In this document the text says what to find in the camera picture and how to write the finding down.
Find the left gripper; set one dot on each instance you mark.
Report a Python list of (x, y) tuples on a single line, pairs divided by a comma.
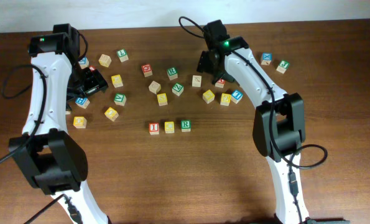
[(96, 82)]

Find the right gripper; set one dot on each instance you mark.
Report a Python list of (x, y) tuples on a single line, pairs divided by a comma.
[(203, 65)]

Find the red letter A block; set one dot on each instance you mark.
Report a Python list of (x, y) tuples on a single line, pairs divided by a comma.
[(220, 83)]

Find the green letter R block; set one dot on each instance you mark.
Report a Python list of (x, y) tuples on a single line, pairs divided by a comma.
[(185, 125)]

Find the yellow letter C block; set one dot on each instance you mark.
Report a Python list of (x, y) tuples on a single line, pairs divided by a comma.
[(169, 127)]

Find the red letter I block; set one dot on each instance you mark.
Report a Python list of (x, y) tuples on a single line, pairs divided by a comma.
[(154, 128)]

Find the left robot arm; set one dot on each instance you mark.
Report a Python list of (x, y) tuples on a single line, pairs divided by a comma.
[(47, 156)]

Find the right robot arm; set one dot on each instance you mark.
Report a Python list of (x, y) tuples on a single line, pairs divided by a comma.
[(279, 122)]

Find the red A block left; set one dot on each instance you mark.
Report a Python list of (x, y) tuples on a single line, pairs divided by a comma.
[(92, 67)]

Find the blue letter S block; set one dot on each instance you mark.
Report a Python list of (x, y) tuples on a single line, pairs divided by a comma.
[(84, 62)]

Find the blue H block tilted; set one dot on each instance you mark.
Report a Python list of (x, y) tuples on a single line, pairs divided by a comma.
[(82, 102)]

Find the white picture block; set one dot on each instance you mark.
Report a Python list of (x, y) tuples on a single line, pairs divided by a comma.
[(196, 81)]

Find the yellow block upper left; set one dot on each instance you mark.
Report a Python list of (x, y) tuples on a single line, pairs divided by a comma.
[(117, 81)]

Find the green letter V block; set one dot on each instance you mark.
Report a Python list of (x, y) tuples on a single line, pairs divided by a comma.
[(120, 99)]

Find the yellow tilted centre block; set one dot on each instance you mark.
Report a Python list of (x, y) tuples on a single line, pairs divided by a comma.
[(208, 96)]

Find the yellow tilted block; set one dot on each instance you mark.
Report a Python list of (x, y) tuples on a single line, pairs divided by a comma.
[(111, 114), (208, 96)]

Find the blue H block left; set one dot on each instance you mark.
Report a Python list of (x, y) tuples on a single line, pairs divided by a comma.
[(68, 109)]

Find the yellow letter E block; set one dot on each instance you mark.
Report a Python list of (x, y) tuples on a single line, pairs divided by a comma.
[(225, 99)]

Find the green letter L block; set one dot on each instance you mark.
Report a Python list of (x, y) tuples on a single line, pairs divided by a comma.
[(122, 55)]

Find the green R block upper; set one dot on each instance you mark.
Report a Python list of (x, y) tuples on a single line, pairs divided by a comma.
[(172, 73)]

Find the blue letter L block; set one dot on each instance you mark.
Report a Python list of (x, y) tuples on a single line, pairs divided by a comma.
[(236, 96)]

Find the yellow block bottom left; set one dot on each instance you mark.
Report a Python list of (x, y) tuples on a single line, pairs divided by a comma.
[(80, 122)]

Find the green letter Z block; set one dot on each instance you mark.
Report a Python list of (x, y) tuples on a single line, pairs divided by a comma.
[(178, 89)]

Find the blue letter X block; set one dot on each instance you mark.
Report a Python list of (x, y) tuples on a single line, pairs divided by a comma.
[(266, 58)]

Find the red letter Q block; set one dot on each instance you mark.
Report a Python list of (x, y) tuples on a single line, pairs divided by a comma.
[(147, 70)]

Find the yellow letter S block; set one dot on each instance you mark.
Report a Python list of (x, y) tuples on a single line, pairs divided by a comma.
[(162, 99)]

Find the plain tilted wooden block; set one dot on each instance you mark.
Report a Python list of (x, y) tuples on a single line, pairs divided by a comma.
[(154, 87)]

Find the green letter J block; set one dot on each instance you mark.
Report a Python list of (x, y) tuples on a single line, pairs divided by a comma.
[(283, 66)]

